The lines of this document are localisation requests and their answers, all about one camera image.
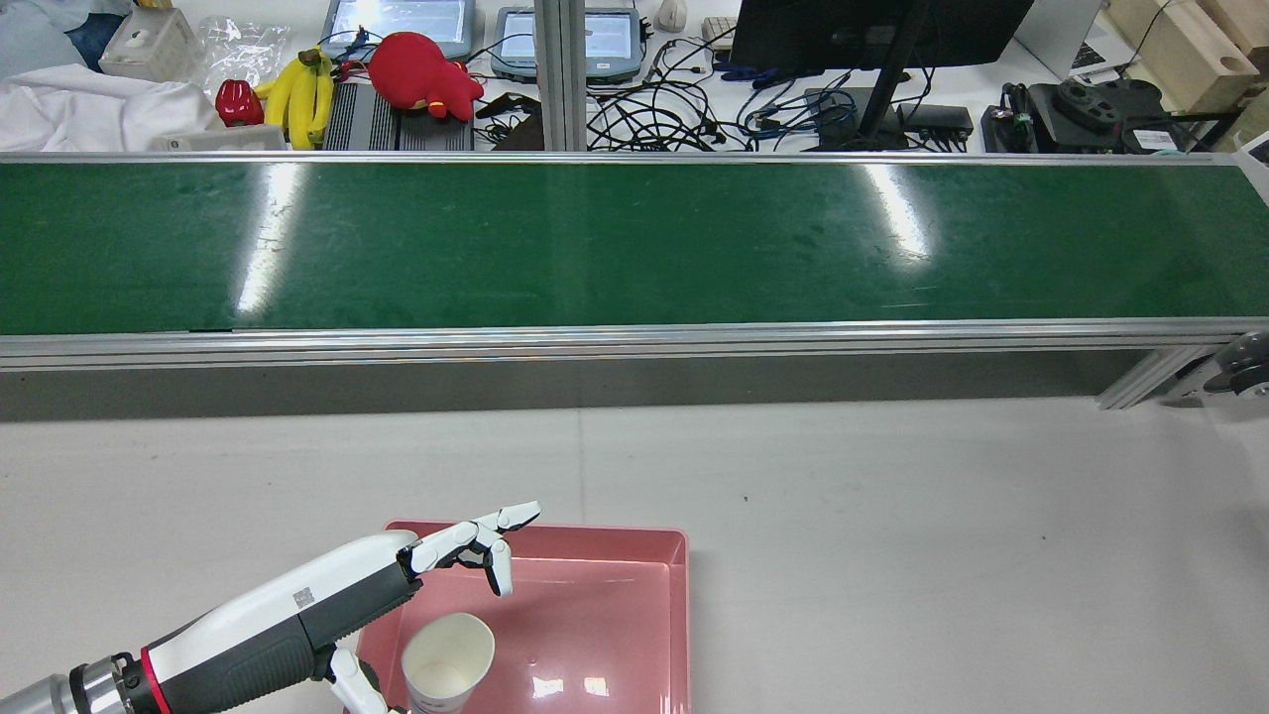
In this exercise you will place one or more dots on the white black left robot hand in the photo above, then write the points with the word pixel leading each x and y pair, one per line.
pixel 258 625

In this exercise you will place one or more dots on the white paper cup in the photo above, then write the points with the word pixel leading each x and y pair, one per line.
pixel 446 654

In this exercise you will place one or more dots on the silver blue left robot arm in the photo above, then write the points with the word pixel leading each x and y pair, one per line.
pixel 59 694

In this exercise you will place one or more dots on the pink plastic basket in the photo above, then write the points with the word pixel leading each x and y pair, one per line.
pixel 595 635

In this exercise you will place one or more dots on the white power strip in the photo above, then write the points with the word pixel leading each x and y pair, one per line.
pixel 218 139

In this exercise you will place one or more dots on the black finned box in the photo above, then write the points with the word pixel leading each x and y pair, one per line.
pixel 367 124

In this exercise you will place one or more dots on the red toy pepper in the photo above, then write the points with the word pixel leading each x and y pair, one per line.
pixel 238 104

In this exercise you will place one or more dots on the yellow banana bunch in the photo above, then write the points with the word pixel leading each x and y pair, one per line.
pixel 297 99

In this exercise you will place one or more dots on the green conveyor belt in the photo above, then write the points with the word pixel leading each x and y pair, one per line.
pixel 634 238

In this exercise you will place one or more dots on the white cloth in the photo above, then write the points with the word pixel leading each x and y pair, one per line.
pixel 79 114

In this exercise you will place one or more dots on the clear plastic bag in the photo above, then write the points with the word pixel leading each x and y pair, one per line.
pixel 238 50

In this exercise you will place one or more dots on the black handheld device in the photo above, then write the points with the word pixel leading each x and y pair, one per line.
pixel 506 104

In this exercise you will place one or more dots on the red plush toy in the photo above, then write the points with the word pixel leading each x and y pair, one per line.
pixel 416 69

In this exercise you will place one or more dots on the white plastic container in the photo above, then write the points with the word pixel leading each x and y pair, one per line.
pixel 149 45

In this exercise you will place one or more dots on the grey teach pendant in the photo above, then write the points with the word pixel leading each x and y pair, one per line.
pixel 615 45
pixel 397 20

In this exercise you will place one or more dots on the light blue garment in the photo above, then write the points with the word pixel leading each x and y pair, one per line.
pixel 40 35

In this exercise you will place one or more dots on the white computer mouse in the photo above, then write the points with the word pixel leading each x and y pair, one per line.
pixel 671 14

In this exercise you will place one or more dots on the white keyboard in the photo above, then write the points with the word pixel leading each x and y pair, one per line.
pixel 719 32

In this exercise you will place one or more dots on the black Huawei monitor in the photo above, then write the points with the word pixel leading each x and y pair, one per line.
pixel 843 35

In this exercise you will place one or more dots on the black usb hub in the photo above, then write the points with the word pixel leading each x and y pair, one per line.
pixel 937 119

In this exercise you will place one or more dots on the black disc device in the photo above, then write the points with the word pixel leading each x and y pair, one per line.
pixel 1091 104

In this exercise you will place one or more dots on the silver laptop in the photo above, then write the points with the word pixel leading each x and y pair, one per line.
pixel 1051 30

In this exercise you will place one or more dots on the black caster wheel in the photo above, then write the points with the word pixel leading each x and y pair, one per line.
pixel 1244 362

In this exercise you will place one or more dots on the light wooden box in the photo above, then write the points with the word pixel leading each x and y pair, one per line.
pixel 1249 20
pixel 1180 50

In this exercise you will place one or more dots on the aluminium profile post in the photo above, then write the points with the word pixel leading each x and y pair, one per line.
pixel 560 69

